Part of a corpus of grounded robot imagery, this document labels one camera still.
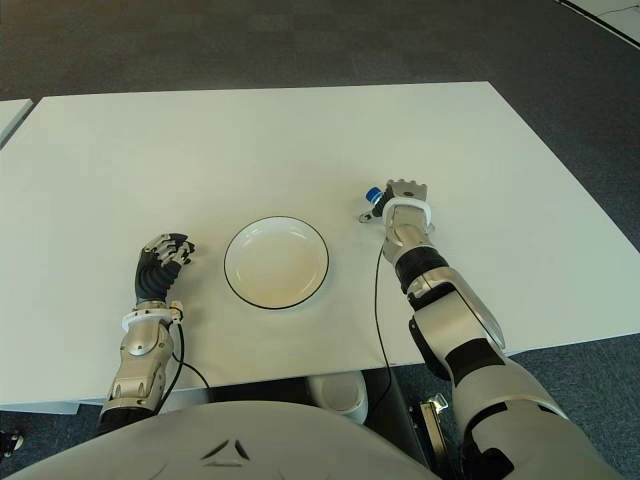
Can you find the black caster wheel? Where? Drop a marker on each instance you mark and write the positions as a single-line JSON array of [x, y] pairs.
[[10, 442]]

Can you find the grey robot torso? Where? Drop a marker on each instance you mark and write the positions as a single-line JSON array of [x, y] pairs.
[[225, 445]]

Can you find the water bottle blue cap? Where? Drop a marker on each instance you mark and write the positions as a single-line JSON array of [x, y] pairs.
[[372, 194]]

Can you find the robot right arm silver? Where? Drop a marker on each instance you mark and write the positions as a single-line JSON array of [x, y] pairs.
[[450, 320]]

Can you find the metal bracket under table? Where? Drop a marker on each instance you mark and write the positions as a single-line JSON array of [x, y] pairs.
[[432, 425]]

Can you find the robot left arm silver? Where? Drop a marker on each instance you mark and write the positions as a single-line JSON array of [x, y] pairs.
[[140, 360]]

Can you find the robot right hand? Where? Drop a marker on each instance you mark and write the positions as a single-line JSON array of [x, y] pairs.
[[407, 190]]

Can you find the white plate black rim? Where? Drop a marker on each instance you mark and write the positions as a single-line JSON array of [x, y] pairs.
[[277, 265]]

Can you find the neighbouring white table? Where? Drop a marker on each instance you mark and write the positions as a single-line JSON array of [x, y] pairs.
[[12, 117]]

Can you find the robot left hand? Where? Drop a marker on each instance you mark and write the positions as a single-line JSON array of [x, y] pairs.
[[152, 280]]

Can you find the white waste bin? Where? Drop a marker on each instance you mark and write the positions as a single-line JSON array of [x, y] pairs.
[[340, 395]]

